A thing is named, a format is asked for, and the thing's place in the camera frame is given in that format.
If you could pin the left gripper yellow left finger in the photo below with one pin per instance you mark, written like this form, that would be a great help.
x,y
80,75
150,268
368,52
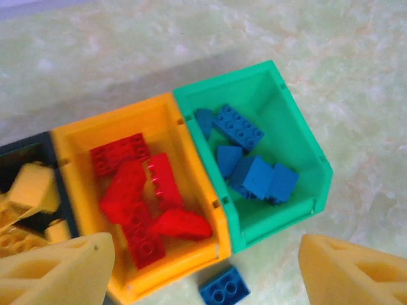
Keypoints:
x,y
54,276

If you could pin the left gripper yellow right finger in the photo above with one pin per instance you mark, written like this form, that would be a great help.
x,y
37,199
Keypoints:
x,y
356,279

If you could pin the yellow lego brick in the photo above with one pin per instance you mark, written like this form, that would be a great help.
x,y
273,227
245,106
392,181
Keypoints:
x,y
19,241
14,211
58,230
31,187

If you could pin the red lego brick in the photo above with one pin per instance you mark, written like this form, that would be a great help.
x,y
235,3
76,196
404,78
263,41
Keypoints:
x,y
181,224
124,190
165,181
143,243
117,152

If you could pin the blue lego brick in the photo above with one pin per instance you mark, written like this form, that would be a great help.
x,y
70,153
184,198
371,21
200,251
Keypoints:
x,y
283,184
259,178
227,159
224,286
238,128
238,178

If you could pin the green plastic bin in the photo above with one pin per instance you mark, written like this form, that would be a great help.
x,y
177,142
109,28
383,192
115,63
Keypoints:
x,y
276,225

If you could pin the orange plastic bin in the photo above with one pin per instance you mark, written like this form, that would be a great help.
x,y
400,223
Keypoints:
x,y
178,270

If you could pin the black plastic bin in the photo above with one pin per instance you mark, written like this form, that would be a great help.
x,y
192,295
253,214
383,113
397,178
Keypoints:
x,y
19,154

